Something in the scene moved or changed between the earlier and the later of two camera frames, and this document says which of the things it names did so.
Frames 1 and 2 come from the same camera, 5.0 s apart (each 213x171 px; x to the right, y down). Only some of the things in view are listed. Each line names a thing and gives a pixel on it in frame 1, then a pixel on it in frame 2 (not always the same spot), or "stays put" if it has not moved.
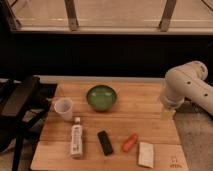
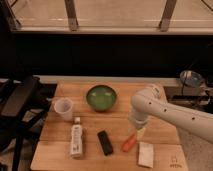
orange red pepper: [130, 142] stays put
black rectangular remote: [105, 143] stays put
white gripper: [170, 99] to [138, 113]
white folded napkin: [146, 154] stays put
